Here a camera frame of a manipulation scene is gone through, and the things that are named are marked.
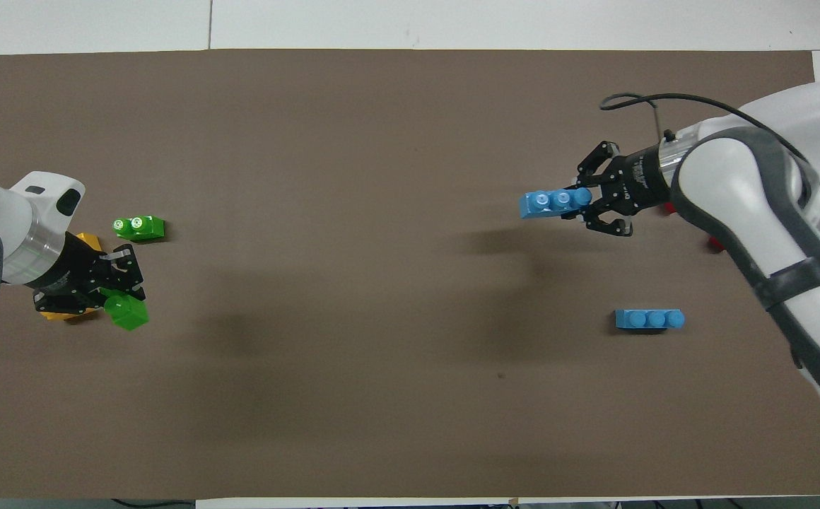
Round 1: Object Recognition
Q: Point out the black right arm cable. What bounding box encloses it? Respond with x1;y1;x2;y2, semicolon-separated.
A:
599;93;820;207

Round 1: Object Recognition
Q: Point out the thin black cable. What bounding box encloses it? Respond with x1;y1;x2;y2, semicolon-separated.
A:
110;498;196;509

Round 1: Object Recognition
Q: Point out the brown paper table mat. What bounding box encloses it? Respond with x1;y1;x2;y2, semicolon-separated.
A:
0;48;820;499

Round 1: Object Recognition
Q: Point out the green block with white stickers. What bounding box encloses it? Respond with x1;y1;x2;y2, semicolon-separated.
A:
112;215;165;243

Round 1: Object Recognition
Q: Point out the plain green two-stud block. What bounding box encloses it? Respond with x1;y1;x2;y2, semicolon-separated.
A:
103;293;151;332

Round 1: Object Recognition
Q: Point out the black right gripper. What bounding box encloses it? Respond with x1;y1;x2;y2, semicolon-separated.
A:
561;140;677;238

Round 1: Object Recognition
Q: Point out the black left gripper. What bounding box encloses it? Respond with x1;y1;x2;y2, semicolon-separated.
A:
32;235;146;317

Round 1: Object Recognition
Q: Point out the blue three-stud block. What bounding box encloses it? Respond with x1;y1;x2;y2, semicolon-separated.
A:
520;187;593;220
615;309;685;331

